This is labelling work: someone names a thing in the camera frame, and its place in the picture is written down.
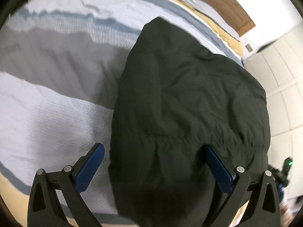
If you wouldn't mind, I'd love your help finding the black puffer coat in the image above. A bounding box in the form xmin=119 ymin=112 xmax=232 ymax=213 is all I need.
xmin=109 ymin=17 xmax=271 ymax=226

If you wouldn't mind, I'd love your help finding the white wardrobe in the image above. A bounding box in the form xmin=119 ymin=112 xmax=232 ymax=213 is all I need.
xmin=244 ymin=24 xmax=302 ymax=198

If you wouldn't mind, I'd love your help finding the striped duvet cover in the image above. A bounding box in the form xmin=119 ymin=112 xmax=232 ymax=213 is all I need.
xmin=1 ymin=0 xmax=243 ymax=226

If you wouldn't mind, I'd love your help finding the wooden headboard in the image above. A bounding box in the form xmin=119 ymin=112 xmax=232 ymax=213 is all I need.
xmin=202 ymin=0 xmax=256 ymax=36

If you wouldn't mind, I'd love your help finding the wall switch plate right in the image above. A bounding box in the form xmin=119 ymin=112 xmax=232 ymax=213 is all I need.
xmin=245 ymin=44 xmax=253 ymax=52

